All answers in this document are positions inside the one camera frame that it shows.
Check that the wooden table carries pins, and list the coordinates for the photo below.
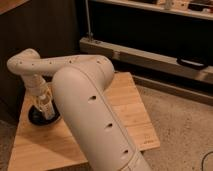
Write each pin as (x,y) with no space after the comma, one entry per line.
(53,148)

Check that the metal pole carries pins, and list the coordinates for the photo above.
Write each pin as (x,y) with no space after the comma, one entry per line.
(90,34)

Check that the small white bottle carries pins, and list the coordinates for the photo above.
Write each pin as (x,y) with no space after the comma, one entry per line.
(48,113)

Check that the wooden shelf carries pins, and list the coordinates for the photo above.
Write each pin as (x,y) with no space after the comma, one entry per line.
(177,7)

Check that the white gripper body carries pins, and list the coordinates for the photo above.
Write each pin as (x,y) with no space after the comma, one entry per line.
(38,88)

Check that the black ceramic bowl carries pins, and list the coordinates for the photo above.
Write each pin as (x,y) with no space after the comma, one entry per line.
(36,117)

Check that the black handle object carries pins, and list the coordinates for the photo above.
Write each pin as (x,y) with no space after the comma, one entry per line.
(191,64)

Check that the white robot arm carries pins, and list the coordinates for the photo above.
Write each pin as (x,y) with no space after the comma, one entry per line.
(74,86)

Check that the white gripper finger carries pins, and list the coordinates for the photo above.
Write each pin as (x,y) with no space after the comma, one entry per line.
(48,102)
(37,103)

